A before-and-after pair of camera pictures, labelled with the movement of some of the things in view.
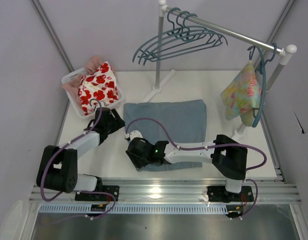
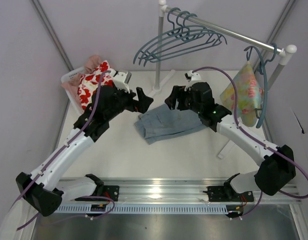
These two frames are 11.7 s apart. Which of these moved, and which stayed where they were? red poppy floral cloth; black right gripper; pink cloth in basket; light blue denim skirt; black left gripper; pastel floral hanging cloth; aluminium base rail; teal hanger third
Moved: light blue denim skirt; black right gripper; black left gripper
Stayed: teal hanger third; red poppy floral cloth; pink cloth in basket; pastel floral hanging cloth; aluminium base rail
